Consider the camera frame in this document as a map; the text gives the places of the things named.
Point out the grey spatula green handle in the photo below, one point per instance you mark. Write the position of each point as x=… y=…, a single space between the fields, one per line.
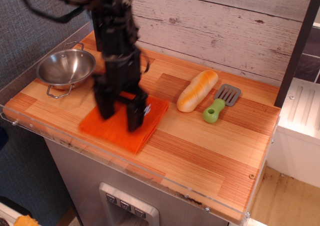
x=227 y=95

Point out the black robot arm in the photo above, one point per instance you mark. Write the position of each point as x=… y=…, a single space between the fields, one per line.
x=116 y=35

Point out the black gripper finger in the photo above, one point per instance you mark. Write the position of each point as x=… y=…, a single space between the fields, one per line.
x=135 y=114
x=105 y=102

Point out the water dispenser button panel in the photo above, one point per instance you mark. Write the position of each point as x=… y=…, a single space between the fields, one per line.
x=124 y=209

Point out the orange cloth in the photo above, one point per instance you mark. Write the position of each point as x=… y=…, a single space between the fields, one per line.
x=115 y=129

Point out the dark wooden right post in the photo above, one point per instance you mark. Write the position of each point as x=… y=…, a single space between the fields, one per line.
x=302 y=38

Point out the stainless steel two-handled bowl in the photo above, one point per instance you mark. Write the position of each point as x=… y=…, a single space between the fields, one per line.
x=65 y=70

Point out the toy bread loaf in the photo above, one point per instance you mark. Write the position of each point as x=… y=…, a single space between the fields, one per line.
x=197 y=90

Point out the clear acrylic table guard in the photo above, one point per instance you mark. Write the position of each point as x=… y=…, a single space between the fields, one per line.
x=215 y=167

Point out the dark wooden post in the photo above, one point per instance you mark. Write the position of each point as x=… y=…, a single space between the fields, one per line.
x=98 y=25
x=302 y=38

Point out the white toy sink unit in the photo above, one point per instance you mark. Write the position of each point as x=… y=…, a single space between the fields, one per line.
x=295 y=148

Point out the dark wooden left post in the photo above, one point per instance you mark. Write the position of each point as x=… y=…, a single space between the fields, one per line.
x=98 y=25

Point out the yellow object bottom left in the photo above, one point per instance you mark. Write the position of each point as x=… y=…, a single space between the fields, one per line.
x=25 y=220

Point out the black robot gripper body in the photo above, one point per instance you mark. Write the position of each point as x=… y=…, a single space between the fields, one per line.
x=122 y=74

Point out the silver toy fridge cabinet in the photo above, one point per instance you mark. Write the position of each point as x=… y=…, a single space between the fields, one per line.
x=82 y=175

